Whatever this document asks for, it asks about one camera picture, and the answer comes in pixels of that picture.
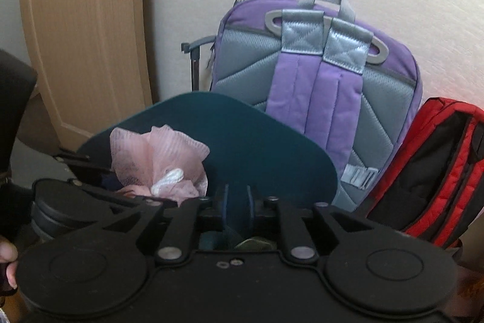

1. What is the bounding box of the pink mesh bath sponge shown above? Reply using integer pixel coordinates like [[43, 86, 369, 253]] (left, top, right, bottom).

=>
[[110, 125, 210, 205]]

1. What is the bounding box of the dark teal trash bin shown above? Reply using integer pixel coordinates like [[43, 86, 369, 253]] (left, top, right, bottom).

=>
[[74, 91, 339, 252]]

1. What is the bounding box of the person's hand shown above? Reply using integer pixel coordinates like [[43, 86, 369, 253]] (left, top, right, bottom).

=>
[[0, 237, 19, 289]]

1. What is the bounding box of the purple grey backpack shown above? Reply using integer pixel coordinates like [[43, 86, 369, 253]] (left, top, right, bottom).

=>
[[211, 0, 423, 212]]

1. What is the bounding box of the red black backpack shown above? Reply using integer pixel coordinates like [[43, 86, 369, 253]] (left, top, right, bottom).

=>
[[359, 98, 483, 249]]

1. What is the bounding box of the light wooden door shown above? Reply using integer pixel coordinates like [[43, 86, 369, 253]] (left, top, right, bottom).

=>
[[20, 0, 152, 150]]

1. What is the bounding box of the folded grey trolley frame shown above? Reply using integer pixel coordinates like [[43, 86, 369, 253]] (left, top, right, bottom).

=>
[[180, 0, 247, 92]]

